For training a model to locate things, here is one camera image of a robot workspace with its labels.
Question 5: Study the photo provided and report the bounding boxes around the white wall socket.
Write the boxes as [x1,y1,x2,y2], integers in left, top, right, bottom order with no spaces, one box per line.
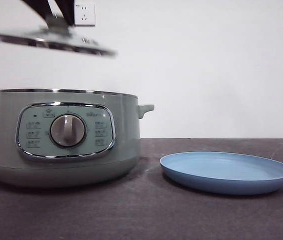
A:
[74,3,96,27]

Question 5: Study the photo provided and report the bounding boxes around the blue round plate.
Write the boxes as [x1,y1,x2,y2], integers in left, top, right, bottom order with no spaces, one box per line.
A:
[159,150,283,196]

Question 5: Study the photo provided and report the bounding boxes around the sage green electric steamer pot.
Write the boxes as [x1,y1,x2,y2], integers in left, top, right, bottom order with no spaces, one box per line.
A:
[0,88,155,188]

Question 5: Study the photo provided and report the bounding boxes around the glass lid with green knob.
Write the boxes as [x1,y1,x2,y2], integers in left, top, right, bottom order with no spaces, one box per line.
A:
[0,15,119,60]

